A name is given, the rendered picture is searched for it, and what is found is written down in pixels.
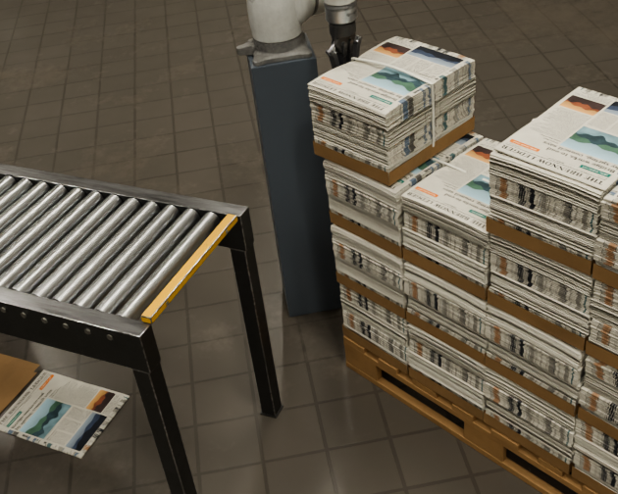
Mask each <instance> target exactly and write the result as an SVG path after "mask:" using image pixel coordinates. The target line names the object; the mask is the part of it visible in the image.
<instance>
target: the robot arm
mask: <svg viewBox="0 0 618 494"><path fill-rule="evenodd" d="M246 3H247V12H248V19H249V23H250V27H251V31H252V36H253V38H251V39H249V40H248V41H247V43H244V44H242V45H239V46H236V50H237V55H253V61H252V62H253V66H255V67H259V66H263V65H266V64H272V63H277V62H283V61H289V60H295V59H307V58H311V57H312V51H311V50H310V49H309V48H308V46H307V43H306V41H305V38H304V37H305V34H304V31H302V24H303V23H305V22H306V21H307V20H308V19H309V18H310V17H311V16H314V15H318V14H321V13H324V12H325V13H326V20H327V22H329V28H330V35H331V37H332V46H331V48H330V49H326V54H327V55H328V56H329V59H330V62H331V65H332V68H333V69H334V68H337V67H339V66H341V65H344V64H346V63H349V62H351V58H353V57H355V58H359V52H360V44H361V41H362V36H359V35H356V34H355V32H356V23H355V20H356V19H357V0H246Z"/></svg>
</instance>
